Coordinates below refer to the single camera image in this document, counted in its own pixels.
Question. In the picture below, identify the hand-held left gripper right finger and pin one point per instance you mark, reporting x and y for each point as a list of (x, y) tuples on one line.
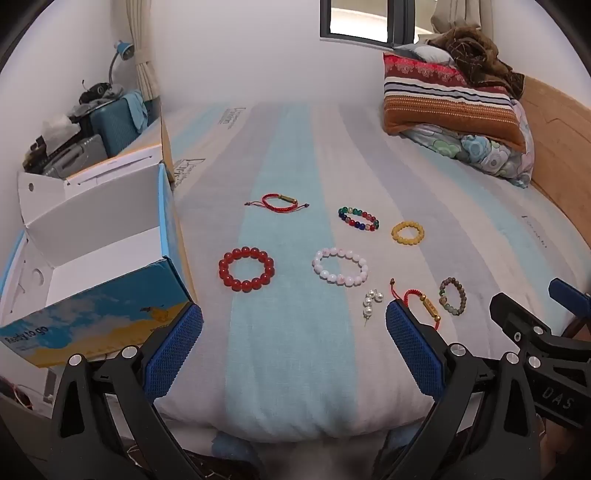
[(413, 350)]

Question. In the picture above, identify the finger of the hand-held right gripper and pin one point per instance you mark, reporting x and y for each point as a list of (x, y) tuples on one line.
[(512, 314), (565, 293)]

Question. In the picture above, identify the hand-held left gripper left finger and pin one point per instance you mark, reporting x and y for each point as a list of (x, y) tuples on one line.
[(178, 350)]

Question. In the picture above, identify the white pearl earrings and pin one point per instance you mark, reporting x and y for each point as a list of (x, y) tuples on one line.
[(368, 302)]

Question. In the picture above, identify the blue and white cardboard box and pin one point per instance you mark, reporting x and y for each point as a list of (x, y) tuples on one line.
[(106, 258)]

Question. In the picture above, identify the striped bed sheet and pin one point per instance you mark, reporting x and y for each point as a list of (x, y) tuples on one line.
[(295, 323)]

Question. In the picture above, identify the floral quilt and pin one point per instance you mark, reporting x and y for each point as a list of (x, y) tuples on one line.
[(480, 152)]

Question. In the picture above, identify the striped red brown pillow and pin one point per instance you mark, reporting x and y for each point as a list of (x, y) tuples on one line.
[(443, 106)]

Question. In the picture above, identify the grey suitcase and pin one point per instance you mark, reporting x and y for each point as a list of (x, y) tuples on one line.
[(78, 154)]

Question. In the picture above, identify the teal suitcase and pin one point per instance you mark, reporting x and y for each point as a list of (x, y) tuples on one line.
[(115, 124)]

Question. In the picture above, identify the teal cloth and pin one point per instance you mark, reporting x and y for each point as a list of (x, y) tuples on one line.
[(136, 108)]

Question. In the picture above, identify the white tissue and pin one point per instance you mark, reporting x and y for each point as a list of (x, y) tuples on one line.
[(60, 125)]

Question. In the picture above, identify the brown blanket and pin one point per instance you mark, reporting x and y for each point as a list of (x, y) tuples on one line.
[(480, 50)]

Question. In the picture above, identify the black bag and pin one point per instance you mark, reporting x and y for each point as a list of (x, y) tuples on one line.
[(99, 92)]

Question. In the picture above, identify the grey pillow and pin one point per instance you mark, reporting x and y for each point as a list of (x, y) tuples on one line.
[(429, 53)]

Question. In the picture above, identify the beige curtain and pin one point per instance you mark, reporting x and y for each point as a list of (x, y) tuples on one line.
[(461, 14), (145, 55)]

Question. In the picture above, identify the blue desk lamp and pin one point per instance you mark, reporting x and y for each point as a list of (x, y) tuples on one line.
[(123, 48)]

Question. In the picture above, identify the window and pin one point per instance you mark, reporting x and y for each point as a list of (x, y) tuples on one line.
[(360, 18)]

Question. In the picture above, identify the wooden bed frame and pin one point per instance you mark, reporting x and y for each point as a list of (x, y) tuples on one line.
[(563, 138)]

